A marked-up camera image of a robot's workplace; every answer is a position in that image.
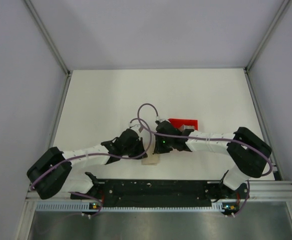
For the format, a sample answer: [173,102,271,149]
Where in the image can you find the beige card holder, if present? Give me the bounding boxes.
[141,150,160,166]

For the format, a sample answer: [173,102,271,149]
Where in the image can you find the red plastic card tray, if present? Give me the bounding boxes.
[168,118,198,130]

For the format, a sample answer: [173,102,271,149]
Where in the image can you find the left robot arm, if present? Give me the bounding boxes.
[27,125,147,200]

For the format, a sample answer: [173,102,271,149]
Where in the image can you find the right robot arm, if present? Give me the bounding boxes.
[154,120,272,198]

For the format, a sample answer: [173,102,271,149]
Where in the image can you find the stack of upright cards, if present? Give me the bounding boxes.
[180,125,195,131]

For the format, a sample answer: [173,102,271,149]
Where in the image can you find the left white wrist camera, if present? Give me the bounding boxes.
[129,122,143,134]

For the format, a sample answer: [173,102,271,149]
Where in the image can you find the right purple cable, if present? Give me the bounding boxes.
[137,103,274,178]

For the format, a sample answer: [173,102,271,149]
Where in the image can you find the purple cable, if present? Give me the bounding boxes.
[137,103,274,178]
[30,118,153,192]

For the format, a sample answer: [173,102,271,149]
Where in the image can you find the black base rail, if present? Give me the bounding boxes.
[70,179,248,208]

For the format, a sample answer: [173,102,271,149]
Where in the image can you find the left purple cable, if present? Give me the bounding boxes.
[30,118,153,192]

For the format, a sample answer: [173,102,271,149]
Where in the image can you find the white slotted cable duct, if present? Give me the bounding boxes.
[36,201,235,213]

